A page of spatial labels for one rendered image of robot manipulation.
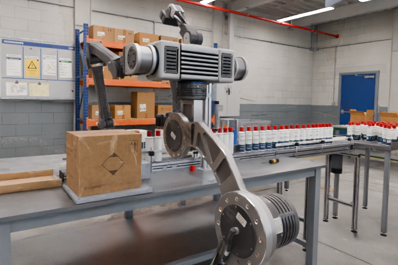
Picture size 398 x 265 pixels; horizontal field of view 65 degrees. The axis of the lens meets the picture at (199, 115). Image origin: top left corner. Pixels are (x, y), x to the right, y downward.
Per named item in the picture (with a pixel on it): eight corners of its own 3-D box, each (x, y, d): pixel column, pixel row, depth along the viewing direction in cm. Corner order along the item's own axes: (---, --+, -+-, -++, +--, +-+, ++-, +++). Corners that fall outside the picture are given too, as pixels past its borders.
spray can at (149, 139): (151, 161, 206) (151, 130, 205) (154, 162, 201) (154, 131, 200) (143, 162, 203) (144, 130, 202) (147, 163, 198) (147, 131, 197)
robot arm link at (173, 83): (164, 57, 190) (177, 50, 196) (159, 54, 194) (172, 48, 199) (176, 113, 216) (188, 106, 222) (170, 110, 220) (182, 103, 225)
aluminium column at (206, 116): (205, 167, 213) (208, 68, 209) (209, 168, 209) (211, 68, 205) (200, 168, 210) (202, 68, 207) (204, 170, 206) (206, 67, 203)
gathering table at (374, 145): (363, 206, 392) (366, 132, 387) (420, 223, 340) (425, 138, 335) (328, 217, 351) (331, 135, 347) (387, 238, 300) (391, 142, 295)
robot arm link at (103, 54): (81, 39, 166) (99, 36, 172) (84, 63, 173) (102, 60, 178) (115, 64, 136) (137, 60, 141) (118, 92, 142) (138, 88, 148)
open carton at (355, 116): (345, 126, 677) (346, 109, 675) (358, 125, 702) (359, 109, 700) (363, 128, 642) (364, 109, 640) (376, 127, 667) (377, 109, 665)
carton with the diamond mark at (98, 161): (123, 177, 175) (123, 129, 173) (141, 187, 155) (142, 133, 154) (66, 184, 158) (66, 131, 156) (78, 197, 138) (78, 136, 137)
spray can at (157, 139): (159, 160, 209) (160, 129, 208) (163, 161, 205) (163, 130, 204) (152, 161, 206) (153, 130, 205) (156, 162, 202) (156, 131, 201)
